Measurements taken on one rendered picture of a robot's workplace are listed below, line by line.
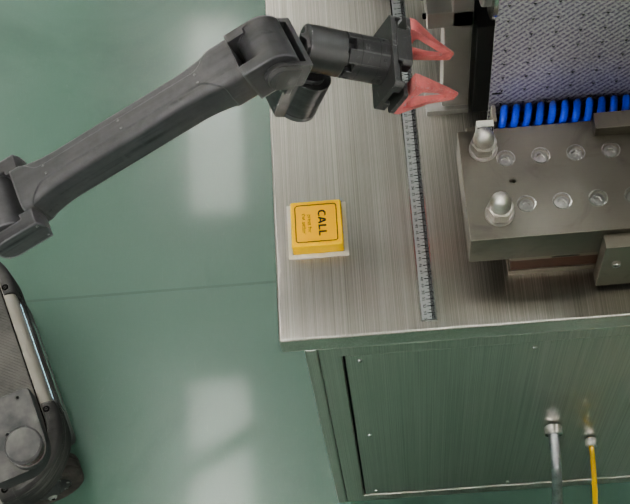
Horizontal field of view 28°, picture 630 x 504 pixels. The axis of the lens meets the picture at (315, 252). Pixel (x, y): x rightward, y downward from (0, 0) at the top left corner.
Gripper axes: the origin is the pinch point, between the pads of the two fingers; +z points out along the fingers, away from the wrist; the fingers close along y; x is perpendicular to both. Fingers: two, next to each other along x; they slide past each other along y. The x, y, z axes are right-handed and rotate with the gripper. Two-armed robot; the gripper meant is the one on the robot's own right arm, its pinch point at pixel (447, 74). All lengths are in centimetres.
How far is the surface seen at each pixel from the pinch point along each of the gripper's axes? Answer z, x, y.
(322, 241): -8.3, -23.3, 13.8
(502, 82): 7.2, 1.0, 0.3
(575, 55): 13.1, 8.9, 0.0
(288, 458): 20, -112, 18
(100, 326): -15, -131, -14
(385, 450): 20, -68, 28
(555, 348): 25.0, -21.2, 26.5
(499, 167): 8.3, -3.6, 10.0
